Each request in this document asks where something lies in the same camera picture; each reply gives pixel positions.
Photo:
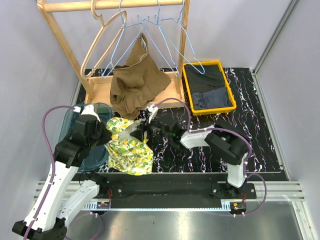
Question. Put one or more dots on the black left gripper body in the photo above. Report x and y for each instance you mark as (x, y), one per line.
(101, 137)

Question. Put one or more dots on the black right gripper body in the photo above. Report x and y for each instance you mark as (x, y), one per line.
(153, 129)

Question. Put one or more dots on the yellow floral cloth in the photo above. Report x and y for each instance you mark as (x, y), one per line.
(128, 154)

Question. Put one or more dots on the tan brown skirt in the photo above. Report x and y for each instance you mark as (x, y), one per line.
(137, 82)

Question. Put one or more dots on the blue wire hanger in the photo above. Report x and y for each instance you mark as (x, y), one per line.
(160, 43)
(182, 22)
(128, 35)

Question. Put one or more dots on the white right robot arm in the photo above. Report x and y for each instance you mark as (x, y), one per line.
(233, 147)

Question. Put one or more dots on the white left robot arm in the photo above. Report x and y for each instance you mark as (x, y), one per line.
(49, 218)

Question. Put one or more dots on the teal plastic basket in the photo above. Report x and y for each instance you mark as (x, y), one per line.
(98, 156)

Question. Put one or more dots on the yellow plastic tray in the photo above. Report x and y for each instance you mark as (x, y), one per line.
(214, 110)

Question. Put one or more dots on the wooden clothes rack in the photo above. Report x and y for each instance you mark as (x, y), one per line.
(96, 87)

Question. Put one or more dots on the dark blue garment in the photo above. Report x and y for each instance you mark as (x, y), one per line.
(213, 99)

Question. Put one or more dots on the black striped garment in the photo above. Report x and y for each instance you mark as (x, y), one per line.
(200, 83)

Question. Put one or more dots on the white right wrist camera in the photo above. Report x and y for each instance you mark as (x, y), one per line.
(151, 111)

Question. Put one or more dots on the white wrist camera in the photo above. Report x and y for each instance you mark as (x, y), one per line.
(151, 111)
(89, 109)

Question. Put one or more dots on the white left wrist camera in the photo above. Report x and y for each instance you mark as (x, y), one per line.
(89, 109)

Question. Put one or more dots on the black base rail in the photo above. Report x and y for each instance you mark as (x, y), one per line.
(171, 191)

